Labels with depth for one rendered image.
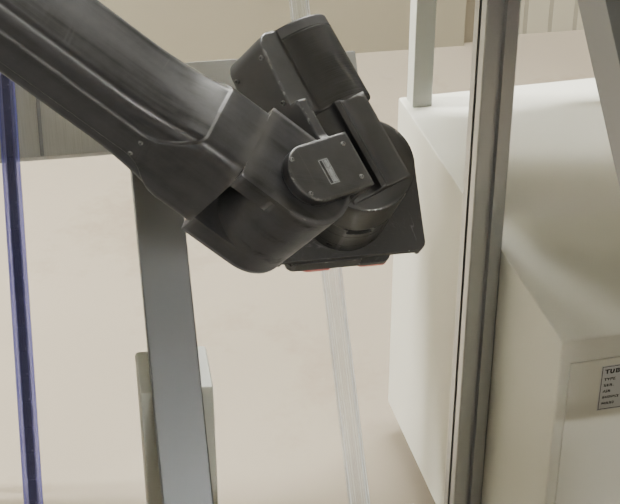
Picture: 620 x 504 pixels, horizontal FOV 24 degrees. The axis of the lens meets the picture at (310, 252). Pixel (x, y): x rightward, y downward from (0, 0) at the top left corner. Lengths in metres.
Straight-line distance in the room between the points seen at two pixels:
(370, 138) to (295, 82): 0.06
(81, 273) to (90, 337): 0.23
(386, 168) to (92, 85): 0.19
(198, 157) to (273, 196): 0.05
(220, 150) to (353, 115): 0.11
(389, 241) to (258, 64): 0.17
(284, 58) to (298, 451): 1.61
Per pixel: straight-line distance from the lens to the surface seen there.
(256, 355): 2.66
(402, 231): 0.96
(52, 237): 3.05
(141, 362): 1.22
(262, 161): 0.80
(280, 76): 0.86
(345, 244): 0.94
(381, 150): 0.86
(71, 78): 0.79
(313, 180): 0.80
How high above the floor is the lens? 1.54
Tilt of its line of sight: 31 degrees down
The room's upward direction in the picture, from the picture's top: straight up
